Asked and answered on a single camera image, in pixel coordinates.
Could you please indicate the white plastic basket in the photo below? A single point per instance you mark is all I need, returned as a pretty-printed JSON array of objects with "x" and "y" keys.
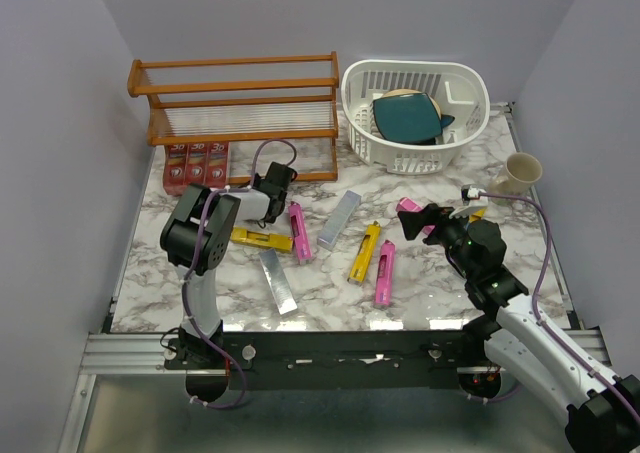
[{"x": 457, "y": 91}]

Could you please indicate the beige ceramic mug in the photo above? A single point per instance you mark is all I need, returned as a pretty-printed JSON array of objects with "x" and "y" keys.
[{"x": 518, "y": 174}]

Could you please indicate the red 3D toothpaste box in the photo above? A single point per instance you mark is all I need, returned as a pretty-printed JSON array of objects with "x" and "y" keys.
[
  {"x": 196, "y": 164},
  {"x": 173, "y": 179},
  {"x": 217, "y": 165}
]

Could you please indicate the silver toothpaste box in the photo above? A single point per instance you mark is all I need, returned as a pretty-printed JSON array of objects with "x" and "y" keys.
[
  {"x": 338, "y": 220},
  {"x": 277, "y": 282}
]

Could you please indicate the teal square plate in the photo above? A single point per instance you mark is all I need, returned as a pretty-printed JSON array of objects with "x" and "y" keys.
[{"x": 409, "y": 118}]

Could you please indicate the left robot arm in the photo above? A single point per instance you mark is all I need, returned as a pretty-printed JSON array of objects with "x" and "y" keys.
[{"x": 196, "y": 237}]

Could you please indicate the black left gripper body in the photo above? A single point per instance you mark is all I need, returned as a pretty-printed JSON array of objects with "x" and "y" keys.
[{"x": 257, "y": 181}]

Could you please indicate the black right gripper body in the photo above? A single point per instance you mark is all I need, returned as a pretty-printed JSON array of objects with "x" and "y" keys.
[{"x": 450, "y": 232}]

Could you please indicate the orange wooden three-tier shelf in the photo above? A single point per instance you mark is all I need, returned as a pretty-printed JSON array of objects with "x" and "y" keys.
[{"x": 240, "y": 100}]

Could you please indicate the yellow toothpaste box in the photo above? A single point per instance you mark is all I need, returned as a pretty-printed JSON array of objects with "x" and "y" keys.
[
  {"x": 246, "y": 237},
  {"x": 365, "y": 253},
  {"x": 477, "y": 215}
]

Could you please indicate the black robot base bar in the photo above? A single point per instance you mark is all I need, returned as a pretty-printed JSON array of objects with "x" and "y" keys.
[{"x": 271, "y": 361}]

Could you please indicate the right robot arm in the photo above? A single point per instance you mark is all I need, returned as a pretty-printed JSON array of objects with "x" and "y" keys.
[{"x": 597, "y": 408}]

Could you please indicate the pink toothpaste box left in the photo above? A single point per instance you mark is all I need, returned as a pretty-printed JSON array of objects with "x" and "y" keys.
[{"x": 301, "y": 244}]

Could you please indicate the large pink toothpaste box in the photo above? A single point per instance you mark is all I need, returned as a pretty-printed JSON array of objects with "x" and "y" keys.
[{"x": 408, "y": 205}]

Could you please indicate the pink toothpaste box centre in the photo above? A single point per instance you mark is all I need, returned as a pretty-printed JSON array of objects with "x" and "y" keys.
[{"x": 384, "y": 277}]

